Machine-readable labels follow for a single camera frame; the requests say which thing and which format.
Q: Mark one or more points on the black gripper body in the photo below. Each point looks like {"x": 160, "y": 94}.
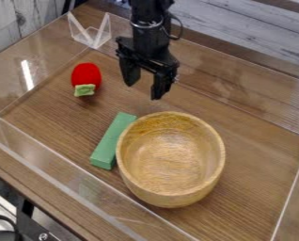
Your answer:
{"x": 160, "y": 62}

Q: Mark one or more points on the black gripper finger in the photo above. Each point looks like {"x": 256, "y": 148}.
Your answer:
{"x": 162, "y": 81}
{"x": 129, "y": 71}

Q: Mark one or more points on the red plush strawberry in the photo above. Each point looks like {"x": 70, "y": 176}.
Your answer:
{"x": 85, "y": 79}

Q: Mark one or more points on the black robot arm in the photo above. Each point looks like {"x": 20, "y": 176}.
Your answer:
{"x": 144, "y": 51}

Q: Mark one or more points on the wooden bowl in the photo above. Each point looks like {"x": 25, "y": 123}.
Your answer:
{"x": 170, "y": 158}

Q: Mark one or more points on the green rectangular block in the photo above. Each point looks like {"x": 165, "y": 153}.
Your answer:
{"x": 102, "y": 157}

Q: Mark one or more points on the clear acrylic corner bracket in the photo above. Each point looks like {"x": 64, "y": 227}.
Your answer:
{"x": 90, "y": 36}

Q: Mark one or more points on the black table leg bracket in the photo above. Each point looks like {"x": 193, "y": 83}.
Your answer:
{"x": 30, "y": 230}

